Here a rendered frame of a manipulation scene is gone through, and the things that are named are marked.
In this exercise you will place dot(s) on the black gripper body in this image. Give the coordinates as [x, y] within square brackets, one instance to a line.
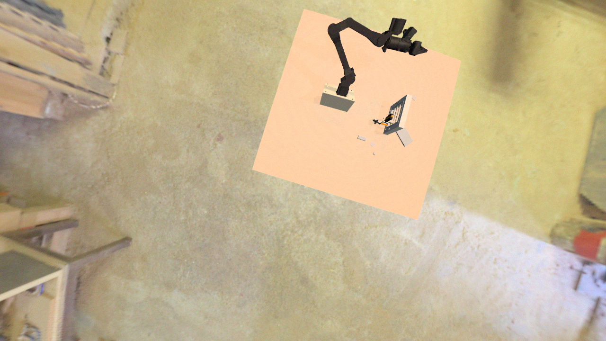
[404, 46]

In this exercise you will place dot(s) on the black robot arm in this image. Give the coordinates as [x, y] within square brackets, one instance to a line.
[385, 39]

